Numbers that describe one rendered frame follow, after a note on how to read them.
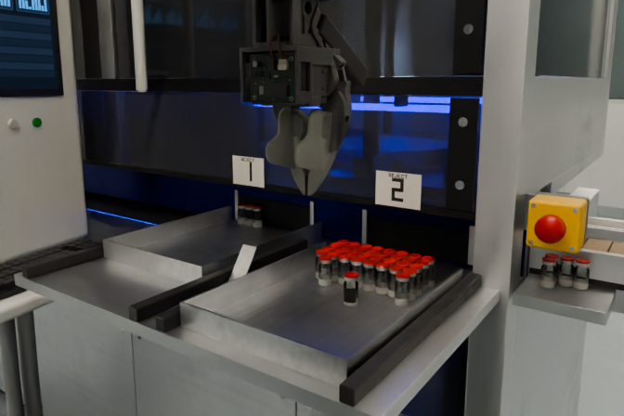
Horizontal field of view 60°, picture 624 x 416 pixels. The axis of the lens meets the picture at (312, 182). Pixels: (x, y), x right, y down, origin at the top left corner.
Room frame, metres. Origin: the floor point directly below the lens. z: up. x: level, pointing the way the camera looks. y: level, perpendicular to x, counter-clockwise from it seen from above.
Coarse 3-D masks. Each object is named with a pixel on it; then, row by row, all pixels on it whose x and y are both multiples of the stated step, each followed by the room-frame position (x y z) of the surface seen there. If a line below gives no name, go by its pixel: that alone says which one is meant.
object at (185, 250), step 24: (192, 216) 1.13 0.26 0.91; (216, 216) 1.19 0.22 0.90; (120, 240) 0.98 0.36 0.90; (144, 240) 1.03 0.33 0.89; (168, 240) 1.06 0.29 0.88; (192, 240) 1.06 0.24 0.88; (216, 240) 1.06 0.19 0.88; (240, 240) 1.06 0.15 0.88; (264, 240) 1.06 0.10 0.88; (288, 240) 0.99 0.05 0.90; (312, 240) 1.06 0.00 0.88; (144, 264) 0.89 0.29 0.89; (168, 264) 0.85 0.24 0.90; (192, 264) 0.82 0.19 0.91; (216, 264) 0.84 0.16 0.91
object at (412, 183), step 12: (384, 180) 0.91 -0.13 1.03; (408, 180) 0.89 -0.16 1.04; (420, 180) 0.88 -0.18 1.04; (384, 192) 0.91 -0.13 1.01; (396, 192) 0.90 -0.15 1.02; (408, 192) 0.89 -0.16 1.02; (420, 192) 0.88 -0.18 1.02; (384, 204) 0.91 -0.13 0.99; (396, 204) 0.90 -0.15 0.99; (408, 204) 0.89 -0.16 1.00; (420, 204) 0.88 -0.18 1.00
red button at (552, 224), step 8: (544, 216) 0.74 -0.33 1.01; (552, 216) 0.73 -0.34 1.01; (536, 224) 0.74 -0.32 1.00; (544, 224) 0.73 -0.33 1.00; (552, 224) 0.73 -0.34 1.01; (560, 224) 0.73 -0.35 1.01; (536, 232) 0.74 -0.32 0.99; (544, 232) 0.73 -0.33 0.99; (552, 232) 0.73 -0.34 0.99; (560, 232) 0.72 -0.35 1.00; (544, 240) 0.73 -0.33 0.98; (552, 240) 0.73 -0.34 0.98
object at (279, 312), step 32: (288, 256) 0.86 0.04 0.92; (224, 288) 0.73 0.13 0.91; (256, 288) 0.79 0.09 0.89; (288, 288) 0.80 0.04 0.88; (320, 288) 0.80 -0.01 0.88; (448, 288) 0.75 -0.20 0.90; (192, 320) 0.66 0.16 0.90; (224, 320) 0.62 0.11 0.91; (256, 320) 0.68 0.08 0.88; (288, 320) 0.68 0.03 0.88; (320, 320) 0.68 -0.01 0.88; (352, 320) 0.68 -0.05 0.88; (384, 320) 0.68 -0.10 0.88; (256, 352) 0.59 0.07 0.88; (288, 352) 0.56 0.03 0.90; (320, 352) 0.54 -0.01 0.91; (352, 352) 0.53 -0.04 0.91
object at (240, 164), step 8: (240, 160) 1.11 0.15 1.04; (248, 160) 1.09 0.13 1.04; (256, 160) 1.08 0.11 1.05; (240, 168) 1.11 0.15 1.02; (248, 168) 1.09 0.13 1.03; (256, 168) 1.08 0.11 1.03; (240, 176) 1.11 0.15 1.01; (248, 176) 1.09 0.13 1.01; (256, 176) 1.08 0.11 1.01; (240, 184) 1.11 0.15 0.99; (248, 184) 1.09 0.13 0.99; (256, 184) 1.08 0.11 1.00; (264, 184) 1.07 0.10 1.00
